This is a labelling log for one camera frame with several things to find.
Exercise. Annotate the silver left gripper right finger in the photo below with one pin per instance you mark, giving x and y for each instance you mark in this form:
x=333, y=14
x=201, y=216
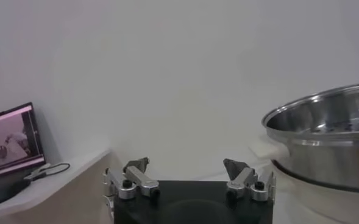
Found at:
x=243, y=180

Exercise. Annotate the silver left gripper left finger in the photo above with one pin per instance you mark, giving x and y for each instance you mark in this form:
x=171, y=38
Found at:
x=139, y=180

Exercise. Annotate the stainless steel steamer basket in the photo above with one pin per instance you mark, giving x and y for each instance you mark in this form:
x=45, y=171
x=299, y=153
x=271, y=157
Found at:
x=325, y=161

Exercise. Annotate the white side desk with mouse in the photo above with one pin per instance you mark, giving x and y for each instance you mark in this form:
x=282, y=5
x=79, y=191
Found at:
x=60, y=182

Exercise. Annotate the cream electric pot base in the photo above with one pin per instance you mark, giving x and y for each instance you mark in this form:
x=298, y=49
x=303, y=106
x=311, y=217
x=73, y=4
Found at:
x=319, y=207

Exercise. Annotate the black computer mouse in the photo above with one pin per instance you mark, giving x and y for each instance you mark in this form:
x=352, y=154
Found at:
x=5, y=193

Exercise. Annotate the black laptop with pink screen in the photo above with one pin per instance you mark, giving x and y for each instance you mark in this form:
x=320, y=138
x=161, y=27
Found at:
x=8, y=140

